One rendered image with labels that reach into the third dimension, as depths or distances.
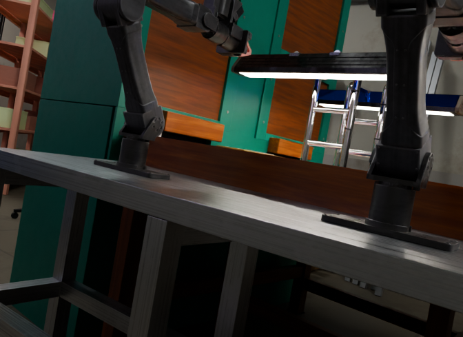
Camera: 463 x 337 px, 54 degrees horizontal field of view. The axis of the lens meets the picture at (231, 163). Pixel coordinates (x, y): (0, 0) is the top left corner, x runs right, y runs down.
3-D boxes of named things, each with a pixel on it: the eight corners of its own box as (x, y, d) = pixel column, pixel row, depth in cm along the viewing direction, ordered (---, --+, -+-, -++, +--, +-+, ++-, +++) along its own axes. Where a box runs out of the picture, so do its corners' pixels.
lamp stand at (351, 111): (315, 194, 138) (342, 48, 137) (264, 182, 151) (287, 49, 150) (344, 197, 152) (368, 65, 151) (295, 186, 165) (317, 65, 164)
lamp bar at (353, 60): (402, 74, 121) (406, 47, 121) (229, 72, 162) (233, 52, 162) (412, 81, 127) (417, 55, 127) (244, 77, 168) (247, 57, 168)
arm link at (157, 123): (138, 114, 112) (120, 110, 107) (164, 118, 107) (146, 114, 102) (134, 140, 112) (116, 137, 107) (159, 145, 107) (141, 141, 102)
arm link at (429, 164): (379, 147, 77) (368, 143, 72) (435, 154, 72) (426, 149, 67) (373, 183, 77) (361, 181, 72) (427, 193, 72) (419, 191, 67)
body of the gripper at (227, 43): (223, 33, 134) (208, 23, 128) (252, 32, 128) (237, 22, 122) (219, 54, 134) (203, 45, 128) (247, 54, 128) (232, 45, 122)
